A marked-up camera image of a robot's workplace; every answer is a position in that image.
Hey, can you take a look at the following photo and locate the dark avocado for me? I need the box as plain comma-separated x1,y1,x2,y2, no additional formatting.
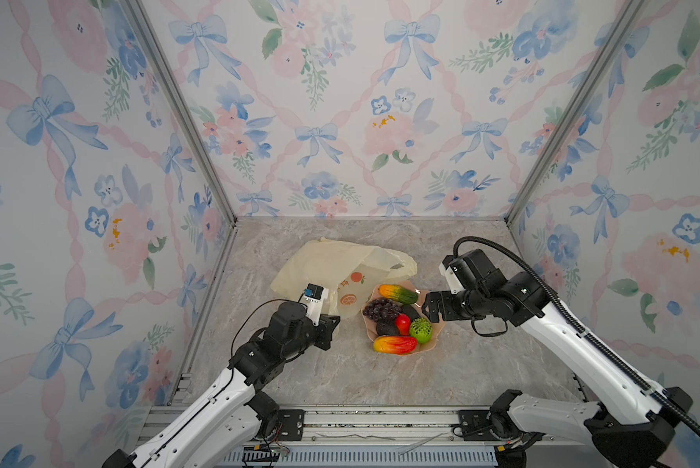
375,320,401,337

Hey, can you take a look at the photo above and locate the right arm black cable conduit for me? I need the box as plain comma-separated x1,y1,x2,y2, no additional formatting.
452,236,700,463

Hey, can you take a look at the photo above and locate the aluminium corner post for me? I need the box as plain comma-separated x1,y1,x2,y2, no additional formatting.
120,0,237,229
504,0,646,228

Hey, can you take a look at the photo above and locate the purple grape bunch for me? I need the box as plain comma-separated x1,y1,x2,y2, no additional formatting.
363,298,402,323

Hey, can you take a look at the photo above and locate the green-orange mango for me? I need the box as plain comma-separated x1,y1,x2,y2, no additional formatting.
378,284,419,305

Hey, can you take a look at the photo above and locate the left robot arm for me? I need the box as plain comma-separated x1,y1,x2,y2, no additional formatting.
103,300,341,467

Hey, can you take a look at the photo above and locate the yellow plastic bag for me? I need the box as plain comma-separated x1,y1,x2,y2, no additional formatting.
271,239,417,318

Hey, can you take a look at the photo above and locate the right aluminium corner post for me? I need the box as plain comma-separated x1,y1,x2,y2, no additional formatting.
504,0,646,228

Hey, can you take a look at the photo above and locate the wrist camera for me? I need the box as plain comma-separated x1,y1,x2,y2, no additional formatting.
298,283,328,327
439,263,462,294

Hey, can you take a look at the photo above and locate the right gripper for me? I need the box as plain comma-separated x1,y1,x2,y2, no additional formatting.
419,287,488,319

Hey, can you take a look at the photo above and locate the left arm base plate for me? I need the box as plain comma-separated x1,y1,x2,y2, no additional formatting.
267,409,306,443

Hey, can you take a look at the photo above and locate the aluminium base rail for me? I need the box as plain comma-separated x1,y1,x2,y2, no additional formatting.
124,404,640,468

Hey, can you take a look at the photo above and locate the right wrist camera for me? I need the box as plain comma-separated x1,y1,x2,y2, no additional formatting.
439,263,462,294

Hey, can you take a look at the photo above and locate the red apple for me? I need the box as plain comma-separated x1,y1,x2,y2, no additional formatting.
395,313,411,337

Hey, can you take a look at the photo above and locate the red-yellow mango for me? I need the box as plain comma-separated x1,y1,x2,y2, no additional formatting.
373,335,418,355

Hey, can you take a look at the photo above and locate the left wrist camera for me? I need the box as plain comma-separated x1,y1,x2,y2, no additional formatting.
298,283,328,327

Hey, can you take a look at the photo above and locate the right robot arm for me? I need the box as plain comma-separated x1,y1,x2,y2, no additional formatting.
423,250,692,467

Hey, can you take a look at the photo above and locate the left aluminium corner post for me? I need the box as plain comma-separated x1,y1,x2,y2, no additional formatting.
120,0,237,229

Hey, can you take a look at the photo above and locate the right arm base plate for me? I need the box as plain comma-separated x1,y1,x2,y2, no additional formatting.
457,408,543,443

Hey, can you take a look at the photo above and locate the pink scalloped fruit plate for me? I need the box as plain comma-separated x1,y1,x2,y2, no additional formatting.
362,282,443,356

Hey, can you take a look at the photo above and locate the green custard apple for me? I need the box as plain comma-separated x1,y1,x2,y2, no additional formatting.
408,318,433,345

